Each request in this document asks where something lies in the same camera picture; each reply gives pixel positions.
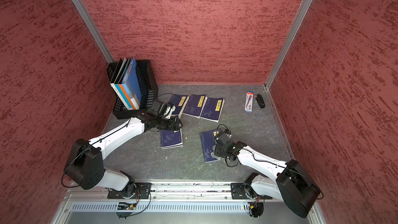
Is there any white blue pen box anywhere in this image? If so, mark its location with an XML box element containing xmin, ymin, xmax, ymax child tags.
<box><xmin>245</xmin><ymin>92</ymin><xmax>254</xmax><ymax>113</ymax></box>

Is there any small black device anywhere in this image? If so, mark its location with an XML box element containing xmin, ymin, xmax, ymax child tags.
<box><xmin>256</xmin><ymin>94</ymin><xmax>265</xmax><ymax>108</ymax></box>

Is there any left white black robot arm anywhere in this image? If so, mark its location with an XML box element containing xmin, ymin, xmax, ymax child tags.
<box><xmin>63</xmin><ymin>111</ymin><xmax>183</xmax><ymax>199</ymax></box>

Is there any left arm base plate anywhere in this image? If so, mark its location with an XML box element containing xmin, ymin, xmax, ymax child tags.
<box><xmin>107</xmin><ymin>183</ymin><xmax>152</xmax><ymax>200</ymax></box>

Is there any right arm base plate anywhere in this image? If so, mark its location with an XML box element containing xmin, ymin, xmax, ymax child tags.
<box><xmin>230</xmin><ymin>183</ymin><xmax>273</xmax><ymax>201</ymax></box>

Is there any slotted cable duct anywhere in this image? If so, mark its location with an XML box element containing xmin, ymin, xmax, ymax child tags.
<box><xmin>70</xmin><ymin>202</ymin><xmax>250</xmax><ymax>213</ymax></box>

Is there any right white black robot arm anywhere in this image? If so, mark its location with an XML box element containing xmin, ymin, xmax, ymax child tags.
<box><xmin>214</xmin><ymin>131</ymin><xmax>323</xmax><ymax>218</ymax></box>

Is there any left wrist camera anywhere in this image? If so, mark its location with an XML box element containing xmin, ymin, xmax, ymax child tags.
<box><xmin>147</xmin><ymin>100</ymin><xmax>176</xmax><ymax>119</ymax></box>

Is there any white teal upright book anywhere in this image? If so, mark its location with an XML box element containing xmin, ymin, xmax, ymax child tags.
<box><xmin>110</xmin><ymin>58</ymin><xmax>133</xmax><ymax>110</ymax></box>

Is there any purple book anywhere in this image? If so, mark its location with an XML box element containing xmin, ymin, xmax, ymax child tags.
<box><xmin>200</xmin><ymin>97</ymin><xmax>224</xmax><ymax>122</ymax></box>
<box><xmin>182</xmin><ymin>94</ymin><xmax>206</xmax><ymax>118</ymax></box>
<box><xmin>200</xmin><ymin>129</ymin><xmax>218</xmax><ymax>163</ymax></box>
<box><xmin>161</xmin><ymin>128</ymin><xmax>183</xmax><ymax>149</ymax></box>

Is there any blue orange upright folder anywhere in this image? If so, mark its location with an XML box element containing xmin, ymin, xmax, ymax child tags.
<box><xmin>120</xmin><ymin>58</ymin><xmax>142</xmax><ymax>110</ymax></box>

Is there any blue book back left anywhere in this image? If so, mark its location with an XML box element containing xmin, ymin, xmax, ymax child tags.
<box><xmin>169</xmin><ymin>94</ymin><xmax>189</xmax><ymax>118</ymax></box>

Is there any aluminium rail frame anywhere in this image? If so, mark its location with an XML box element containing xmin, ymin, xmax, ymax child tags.
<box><xmin>51</xmin><ymin>179</ymin><xmax>327</xmax><ymax>224</ymax></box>

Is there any black mesh file basket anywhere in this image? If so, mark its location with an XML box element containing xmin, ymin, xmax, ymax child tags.
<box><xmin>107</xmin><ymin>60</ymin><xmax>158</xmax><ymax>119</ymax></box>

